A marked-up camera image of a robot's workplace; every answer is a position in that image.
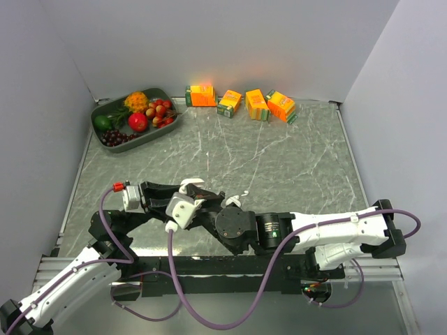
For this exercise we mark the orange spiky fruit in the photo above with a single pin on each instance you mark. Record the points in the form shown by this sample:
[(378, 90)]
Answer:
[(136, 102)]

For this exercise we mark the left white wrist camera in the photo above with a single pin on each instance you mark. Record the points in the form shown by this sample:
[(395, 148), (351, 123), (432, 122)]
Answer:
[(131, 197)]

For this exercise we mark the orange green box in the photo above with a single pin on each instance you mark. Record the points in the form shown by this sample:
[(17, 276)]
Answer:
[(200, 96), (256, 105), (229, 103), (281, 106)]

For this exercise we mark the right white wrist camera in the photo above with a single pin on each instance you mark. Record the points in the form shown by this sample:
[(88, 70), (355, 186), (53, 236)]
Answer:
[(180, 211)]

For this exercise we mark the red pomegranate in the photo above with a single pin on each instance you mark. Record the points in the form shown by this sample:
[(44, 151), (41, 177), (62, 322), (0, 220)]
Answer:
[(138, 122)]

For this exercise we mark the white square charging case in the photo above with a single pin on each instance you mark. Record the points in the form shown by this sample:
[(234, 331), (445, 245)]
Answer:
[(233, 201)]

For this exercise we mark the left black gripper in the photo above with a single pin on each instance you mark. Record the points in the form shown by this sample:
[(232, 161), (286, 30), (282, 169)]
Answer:
[(154, 197)]

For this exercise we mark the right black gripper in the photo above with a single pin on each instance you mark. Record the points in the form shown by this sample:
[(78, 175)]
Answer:
[(197, 192)]

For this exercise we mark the green leafy sprig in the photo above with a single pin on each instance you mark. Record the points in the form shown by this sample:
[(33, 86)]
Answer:
[(119, 117)]

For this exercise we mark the dark grape bunch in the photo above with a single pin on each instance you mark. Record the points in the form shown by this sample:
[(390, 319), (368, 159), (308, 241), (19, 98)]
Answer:
[(113, 138)]

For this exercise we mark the white oval earbud case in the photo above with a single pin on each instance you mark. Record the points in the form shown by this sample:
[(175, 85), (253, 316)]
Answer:
[(198, 182)]

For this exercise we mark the green lime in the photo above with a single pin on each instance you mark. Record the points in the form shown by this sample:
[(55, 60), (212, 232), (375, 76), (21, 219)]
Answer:
[(102, 123)]

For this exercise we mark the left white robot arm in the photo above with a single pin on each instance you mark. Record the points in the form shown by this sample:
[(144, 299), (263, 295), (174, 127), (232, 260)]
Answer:
[(107, 258)]

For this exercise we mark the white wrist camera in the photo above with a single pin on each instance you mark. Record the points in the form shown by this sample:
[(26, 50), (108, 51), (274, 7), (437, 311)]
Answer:
[(180, 211), (131, 197)]

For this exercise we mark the red cherry bunch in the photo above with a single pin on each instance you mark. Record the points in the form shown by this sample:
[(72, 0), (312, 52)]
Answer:
[(161, 113)]

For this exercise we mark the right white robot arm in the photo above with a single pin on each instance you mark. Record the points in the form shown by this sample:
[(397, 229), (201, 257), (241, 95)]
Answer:
[(328, 239)]

